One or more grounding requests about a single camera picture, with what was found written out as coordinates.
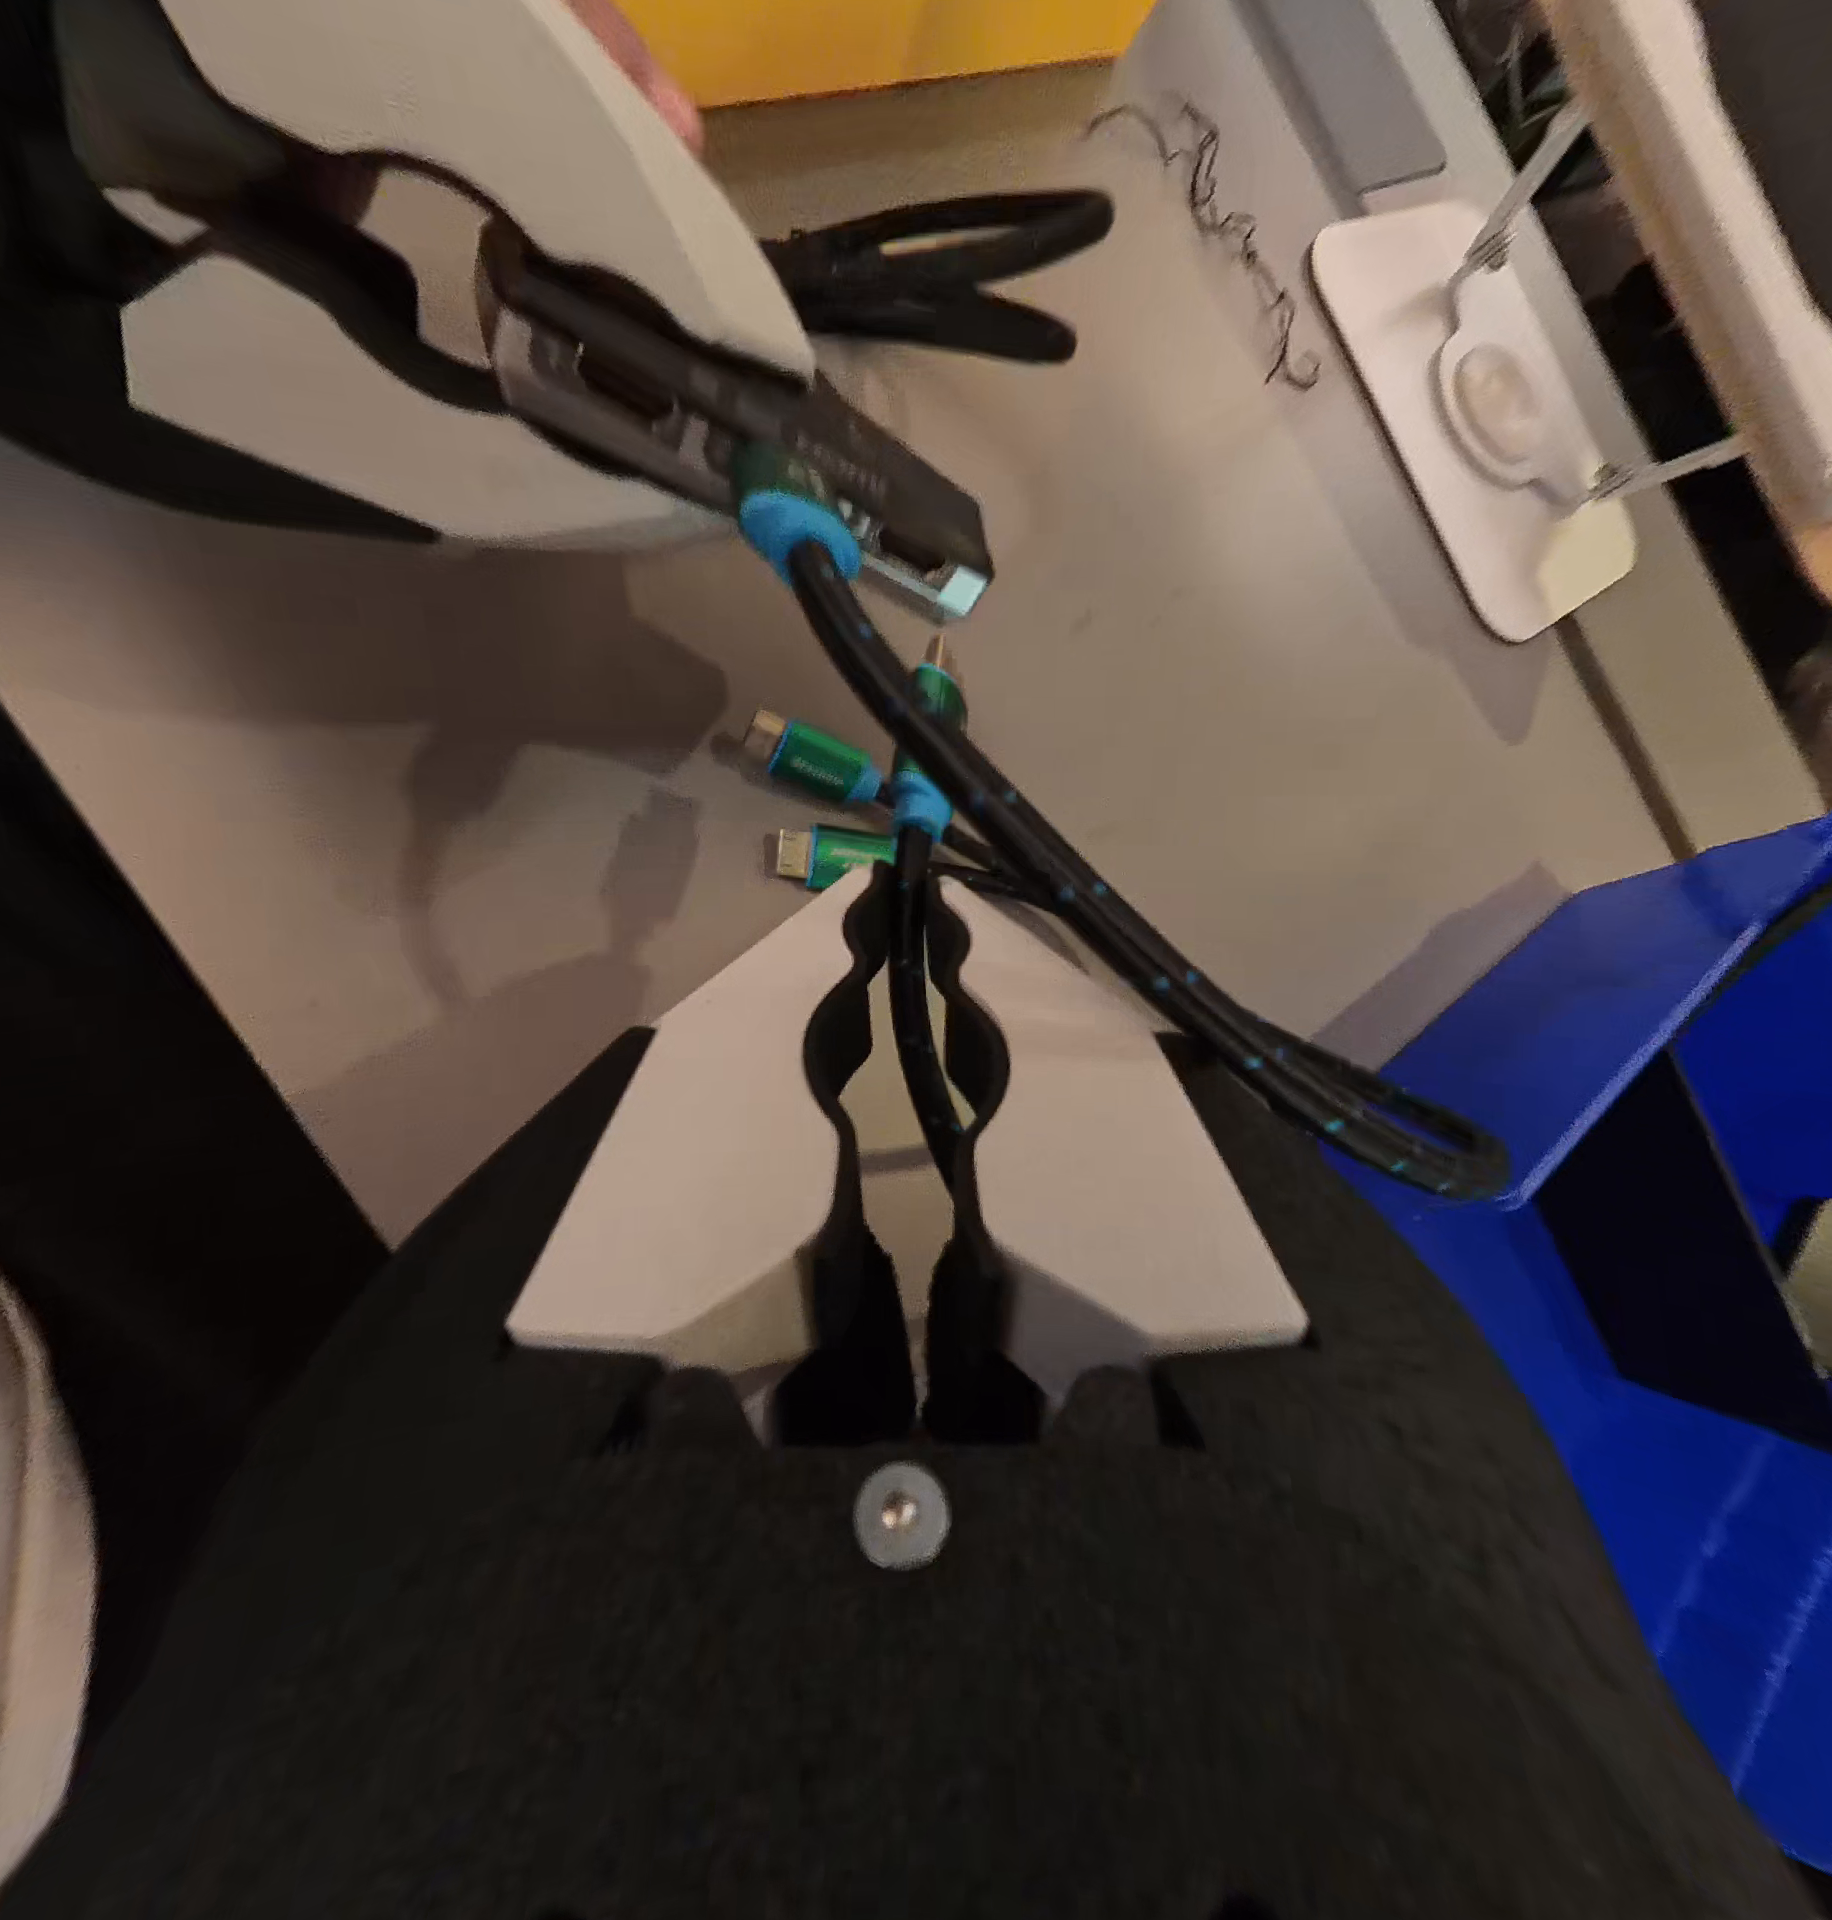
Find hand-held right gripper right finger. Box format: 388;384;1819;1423
941;915;1313;1436

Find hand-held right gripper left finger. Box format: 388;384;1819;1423
506;896;872;1436

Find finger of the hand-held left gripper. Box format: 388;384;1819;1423
93;0;828;384
123;254;715;557

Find black braided hdmi cable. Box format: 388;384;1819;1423
732;449;1517;1202
761;626;992;1321
717;710;1368;1156

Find yellow plastic bin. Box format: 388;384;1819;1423
612;0;1157;107

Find black hdmi switch with cable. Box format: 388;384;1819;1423
474;187;1112;626

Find blue plastic bin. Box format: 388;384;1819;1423
1368;806;1832;1877

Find person's left hand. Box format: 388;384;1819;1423
624;36;708;152

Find black bin divider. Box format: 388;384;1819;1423
1533;1049;1832;1457

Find person's black trousers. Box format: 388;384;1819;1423
0;645;393;1802

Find person's white shirt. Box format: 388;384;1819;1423
0;1244;97;1920

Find white panel stand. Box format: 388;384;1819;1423
1308;0;1832;646

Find tangled thin black wire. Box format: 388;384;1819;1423
1082;101;1322;391

